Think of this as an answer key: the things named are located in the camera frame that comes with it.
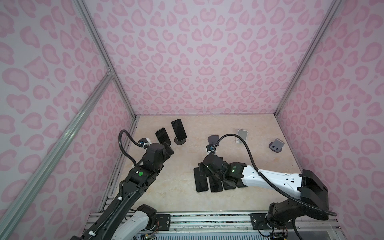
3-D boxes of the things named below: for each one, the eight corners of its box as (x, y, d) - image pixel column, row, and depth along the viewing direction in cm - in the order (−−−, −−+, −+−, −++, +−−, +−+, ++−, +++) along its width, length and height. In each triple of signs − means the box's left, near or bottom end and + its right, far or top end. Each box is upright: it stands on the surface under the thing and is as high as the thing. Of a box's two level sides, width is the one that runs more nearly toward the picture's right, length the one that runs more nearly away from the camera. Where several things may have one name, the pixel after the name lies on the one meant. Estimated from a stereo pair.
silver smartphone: (179, 144, 105) (176, 130, 93) (173, 135, 110) (170, 121, 98) (187, 140, 107) (185, 126, 95) (181, 132, 112) (179, 118, 100)
